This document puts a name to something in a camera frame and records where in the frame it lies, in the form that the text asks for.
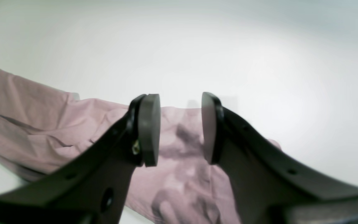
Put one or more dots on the pink T-shirt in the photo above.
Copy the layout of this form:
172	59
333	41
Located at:
42	129

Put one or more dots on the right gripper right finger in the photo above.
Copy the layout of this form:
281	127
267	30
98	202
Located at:
270	187

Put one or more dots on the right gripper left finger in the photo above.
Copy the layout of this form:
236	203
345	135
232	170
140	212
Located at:
92	189

